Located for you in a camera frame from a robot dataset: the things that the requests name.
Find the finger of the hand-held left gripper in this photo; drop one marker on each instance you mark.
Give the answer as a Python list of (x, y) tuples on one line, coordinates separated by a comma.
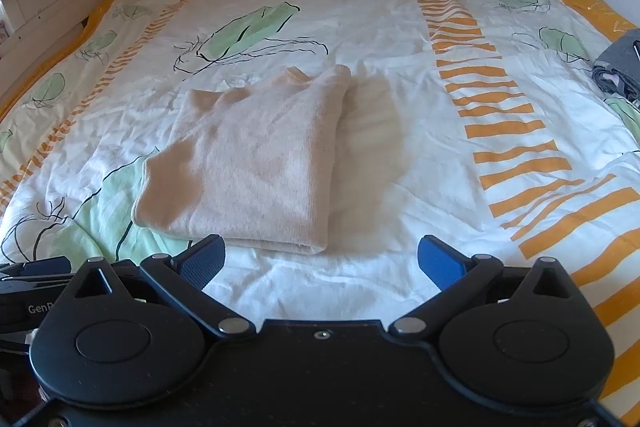
[(42, 267)]

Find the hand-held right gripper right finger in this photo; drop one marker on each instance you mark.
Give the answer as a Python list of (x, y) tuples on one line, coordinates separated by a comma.
[(437, 262)]

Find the grey folded cloth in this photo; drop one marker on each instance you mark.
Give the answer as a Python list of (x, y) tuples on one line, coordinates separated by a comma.
[(620, 62)]

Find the beige knit sweater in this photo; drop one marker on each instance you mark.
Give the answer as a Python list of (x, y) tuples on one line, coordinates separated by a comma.
[(250, 167)]

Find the leaf print duvet cover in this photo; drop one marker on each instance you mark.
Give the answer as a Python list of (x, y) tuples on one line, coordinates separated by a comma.
[(375, 32)]

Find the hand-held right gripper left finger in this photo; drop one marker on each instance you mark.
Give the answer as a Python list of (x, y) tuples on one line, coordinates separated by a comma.
[(205, 259)]

